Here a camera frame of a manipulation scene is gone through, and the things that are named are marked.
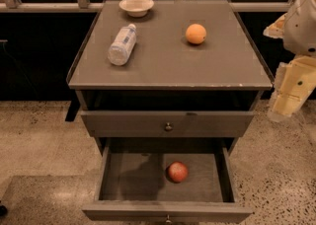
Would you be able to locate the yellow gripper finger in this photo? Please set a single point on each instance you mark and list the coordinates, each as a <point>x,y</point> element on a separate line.
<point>276,29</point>
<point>294,83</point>

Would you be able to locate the red apple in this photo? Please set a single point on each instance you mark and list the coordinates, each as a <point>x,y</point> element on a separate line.
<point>178,172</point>

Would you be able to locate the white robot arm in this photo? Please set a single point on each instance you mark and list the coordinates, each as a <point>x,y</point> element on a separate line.
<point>300,28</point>

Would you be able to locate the grey wooden drawer cabinet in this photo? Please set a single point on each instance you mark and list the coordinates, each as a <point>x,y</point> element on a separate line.
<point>165,72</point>

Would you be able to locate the brass top drawer knob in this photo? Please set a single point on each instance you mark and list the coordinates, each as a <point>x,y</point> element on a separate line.
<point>168,126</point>

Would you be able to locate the brass drawer knob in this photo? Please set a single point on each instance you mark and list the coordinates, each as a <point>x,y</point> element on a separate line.
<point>168,220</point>
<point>168,126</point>

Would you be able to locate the brass middle drawer knob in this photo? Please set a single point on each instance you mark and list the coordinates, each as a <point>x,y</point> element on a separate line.
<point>168,220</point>

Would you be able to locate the open grey middle drawer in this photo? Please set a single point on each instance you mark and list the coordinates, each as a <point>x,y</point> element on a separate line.
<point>135,186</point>

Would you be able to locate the grey top drawer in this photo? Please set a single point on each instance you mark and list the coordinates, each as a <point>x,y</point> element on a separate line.
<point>152,124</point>

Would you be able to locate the orange fruit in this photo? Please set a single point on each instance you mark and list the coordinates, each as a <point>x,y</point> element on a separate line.
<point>195,34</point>

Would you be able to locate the white ceramic bowl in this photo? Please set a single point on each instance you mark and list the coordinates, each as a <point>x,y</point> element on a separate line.
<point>136,8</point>

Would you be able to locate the clear plastic water bottle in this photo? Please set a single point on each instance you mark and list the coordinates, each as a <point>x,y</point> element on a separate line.
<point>121,48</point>

